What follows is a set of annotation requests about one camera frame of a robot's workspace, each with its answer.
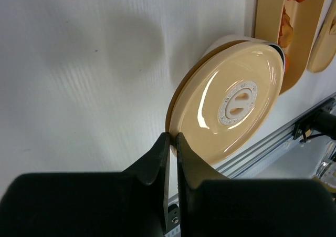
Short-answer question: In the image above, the round tan lid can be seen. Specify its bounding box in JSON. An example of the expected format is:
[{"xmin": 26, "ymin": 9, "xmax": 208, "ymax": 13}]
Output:
[{"xmin": 165, "ymin": 39, "xmax": 285, "ymax": 165}]

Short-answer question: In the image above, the round steel container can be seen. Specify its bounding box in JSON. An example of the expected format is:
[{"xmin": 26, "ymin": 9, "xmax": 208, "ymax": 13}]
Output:
[{"xmin": 202, "ymin": 34, "xmax": 286, "ymax": 66}]

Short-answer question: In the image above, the aluminium mounting rail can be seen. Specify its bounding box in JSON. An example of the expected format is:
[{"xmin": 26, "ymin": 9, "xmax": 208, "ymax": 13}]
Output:
[{"xmin": 167, "ymin": 91, "xmax": 336, "ymax": 237}]

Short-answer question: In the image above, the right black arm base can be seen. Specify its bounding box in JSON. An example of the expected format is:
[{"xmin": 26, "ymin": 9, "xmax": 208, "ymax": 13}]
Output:
[{"xmin": 292, "ymin": 98, "xmax": 335, "ymax": 142}]

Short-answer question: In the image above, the oblong tan box lid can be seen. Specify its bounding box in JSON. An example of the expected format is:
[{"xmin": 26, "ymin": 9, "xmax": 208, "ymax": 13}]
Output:
[{"xmin": 307, "ymin": 0, "xmax": 336, "ymax": 73}]

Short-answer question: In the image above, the small orange toy piece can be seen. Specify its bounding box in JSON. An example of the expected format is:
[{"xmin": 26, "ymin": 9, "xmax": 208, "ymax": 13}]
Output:
[{"xmin": 278, "ymin": 7, "xmax": 293, "ymax": 48}]

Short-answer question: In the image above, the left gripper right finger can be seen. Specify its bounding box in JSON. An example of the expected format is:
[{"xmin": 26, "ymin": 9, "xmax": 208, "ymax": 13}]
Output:
[{"xmin": 176, "ymin": 133, "xmax": 335, "ymax": 236}]

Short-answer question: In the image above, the oblong tan lunch box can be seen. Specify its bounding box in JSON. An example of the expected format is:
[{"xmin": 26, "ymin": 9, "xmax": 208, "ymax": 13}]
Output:
[{"xmin": 254, "ymin": 0, "xmax": 325, "ymax": 94}]

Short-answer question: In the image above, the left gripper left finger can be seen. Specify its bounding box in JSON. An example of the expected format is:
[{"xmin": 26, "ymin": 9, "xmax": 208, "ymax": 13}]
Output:
[{"xmin": 1, "ymin": 132, "xmax": 170, "ymax": 236}]

